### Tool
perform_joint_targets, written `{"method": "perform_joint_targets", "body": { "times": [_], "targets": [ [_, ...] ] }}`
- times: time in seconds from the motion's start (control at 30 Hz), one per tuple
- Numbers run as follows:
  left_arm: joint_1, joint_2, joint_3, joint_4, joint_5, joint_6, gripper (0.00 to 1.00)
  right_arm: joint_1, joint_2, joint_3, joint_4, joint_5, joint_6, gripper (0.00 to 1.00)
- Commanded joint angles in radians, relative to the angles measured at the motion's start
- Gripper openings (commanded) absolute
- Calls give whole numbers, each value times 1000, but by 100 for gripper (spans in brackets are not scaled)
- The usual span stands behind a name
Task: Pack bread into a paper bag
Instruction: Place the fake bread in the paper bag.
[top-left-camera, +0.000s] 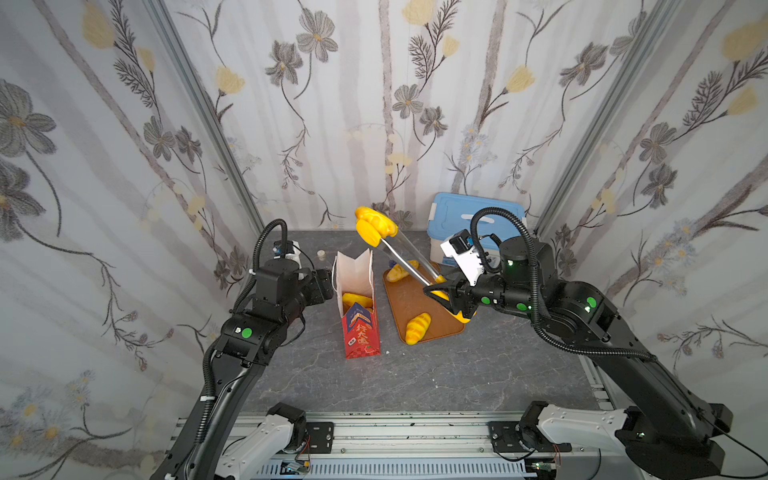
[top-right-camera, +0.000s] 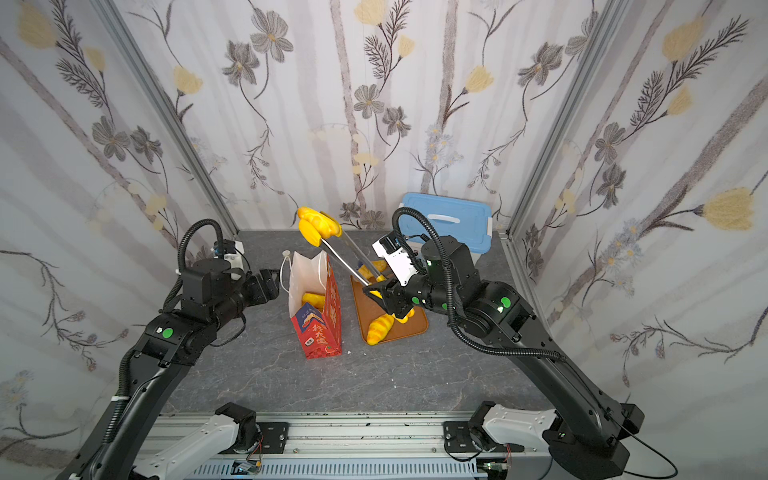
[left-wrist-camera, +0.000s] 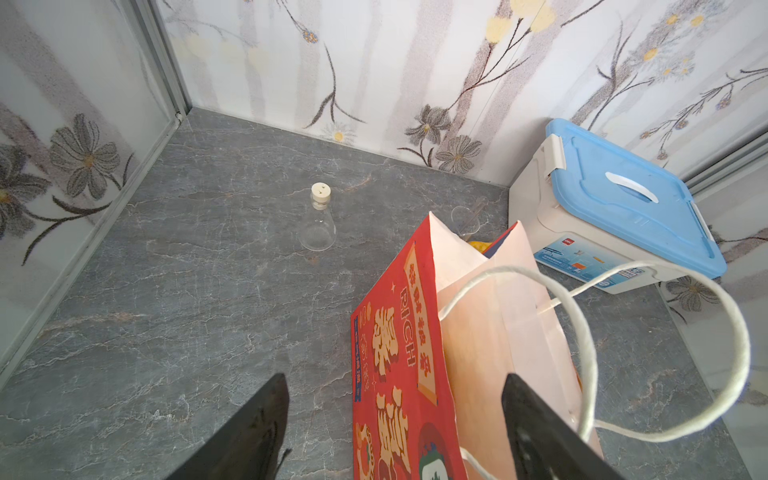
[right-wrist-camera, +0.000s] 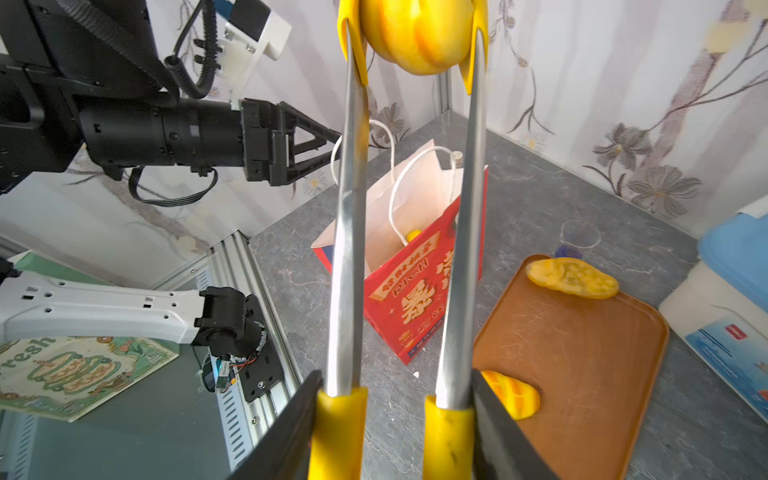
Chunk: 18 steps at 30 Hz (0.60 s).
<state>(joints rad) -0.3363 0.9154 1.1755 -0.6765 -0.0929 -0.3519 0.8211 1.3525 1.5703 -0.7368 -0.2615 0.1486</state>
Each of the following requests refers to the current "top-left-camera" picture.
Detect red paper gift bag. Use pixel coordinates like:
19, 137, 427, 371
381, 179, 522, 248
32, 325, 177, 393
333, 250, 381, 360

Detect yellow steel kitchen tongs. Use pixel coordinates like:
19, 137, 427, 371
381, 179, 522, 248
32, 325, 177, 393
371, 227, 466, 291

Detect yellow ridged bread roll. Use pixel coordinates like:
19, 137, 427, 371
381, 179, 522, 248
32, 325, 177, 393
355, 206, 399, 247

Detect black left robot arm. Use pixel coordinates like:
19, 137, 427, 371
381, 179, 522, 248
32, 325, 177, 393
151, 219, 333, 479

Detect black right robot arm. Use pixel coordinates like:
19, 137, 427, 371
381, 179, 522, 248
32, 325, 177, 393
424, 207, 733, 479

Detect small yellow bread roll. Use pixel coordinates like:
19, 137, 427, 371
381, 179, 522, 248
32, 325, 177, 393
405, 312, 432, 345

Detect yellow long bread roll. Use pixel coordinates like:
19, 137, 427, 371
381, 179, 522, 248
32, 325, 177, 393
385, 261, 410, 283

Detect brown wooden tray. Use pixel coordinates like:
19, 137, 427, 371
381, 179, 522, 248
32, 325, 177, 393
382, 269, 465, 343

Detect blue lid storage box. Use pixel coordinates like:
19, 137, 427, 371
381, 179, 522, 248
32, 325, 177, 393
425, 191, 527, 268

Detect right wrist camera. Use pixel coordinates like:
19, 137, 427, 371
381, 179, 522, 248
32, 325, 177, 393
440, 229, 487, 286

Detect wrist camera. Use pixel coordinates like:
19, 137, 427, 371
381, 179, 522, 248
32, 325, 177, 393
272, 240, 301, 271
440, 229, 487, 286

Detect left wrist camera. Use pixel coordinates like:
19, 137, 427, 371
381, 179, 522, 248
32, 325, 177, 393
272, 240, 301, 271

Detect aluminium frame rail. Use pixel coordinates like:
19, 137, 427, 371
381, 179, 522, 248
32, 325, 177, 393
173, 411, 661, 480

